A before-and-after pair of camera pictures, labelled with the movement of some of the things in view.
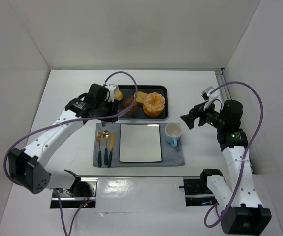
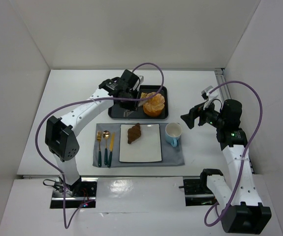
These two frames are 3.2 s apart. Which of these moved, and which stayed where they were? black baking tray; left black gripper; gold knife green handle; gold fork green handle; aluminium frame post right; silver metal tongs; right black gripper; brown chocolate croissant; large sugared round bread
Moved: brown chocolate croissant; left black gripper; silver metal tongs
Stayed: aluminium frame post right; black baking tray; gold fork green handle; gold knife green handle; right black gripper; large sugared round bread
